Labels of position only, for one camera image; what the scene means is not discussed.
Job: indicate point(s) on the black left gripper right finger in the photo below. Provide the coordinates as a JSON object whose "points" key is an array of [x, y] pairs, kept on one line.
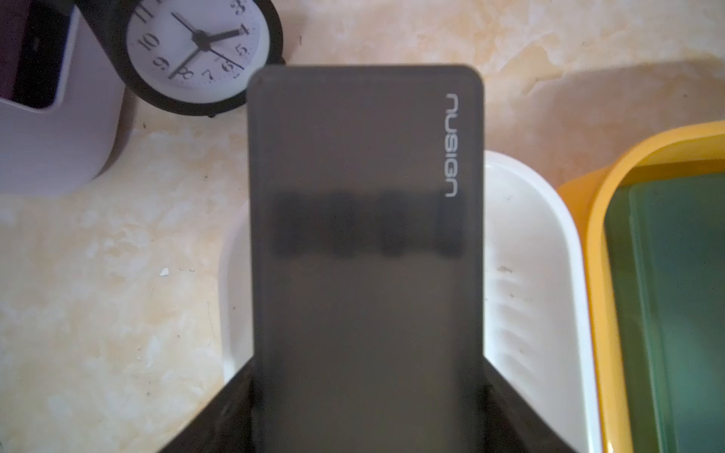
{"points": [[510, 424]]}

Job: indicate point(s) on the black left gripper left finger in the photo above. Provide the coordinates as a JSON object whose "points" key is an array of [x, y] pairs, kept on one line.
{"points": [[225, 424]]}

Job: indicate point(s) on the dark grey pencil case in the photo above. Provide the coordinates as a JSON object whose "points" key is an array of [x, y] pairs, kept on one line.
{"points": [[366, 222]]}

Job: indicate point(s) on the white storage box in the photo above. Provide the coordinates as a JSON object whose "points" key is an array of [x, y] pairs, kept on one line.
{"points": [[536, 329]]}

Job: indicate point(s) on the green case in yellow box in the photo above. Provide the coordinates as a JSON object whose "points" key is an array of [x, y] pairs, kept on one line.
{"points": [[665, 242]]}

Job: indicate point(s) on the yellow storage box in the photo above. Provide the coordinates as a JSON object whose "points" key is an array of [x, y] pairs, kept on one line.
{"points": [[679, 152]]}

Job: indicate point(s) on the lilac plastic container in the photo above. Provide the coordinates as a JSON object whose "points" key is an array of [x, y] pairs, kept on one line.
{"points": [[61, 99]]}

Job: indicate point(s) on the black alarm clock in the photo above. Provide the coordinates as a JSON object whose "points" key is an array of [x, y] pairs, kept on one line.
{"points": [[193, 58]]}

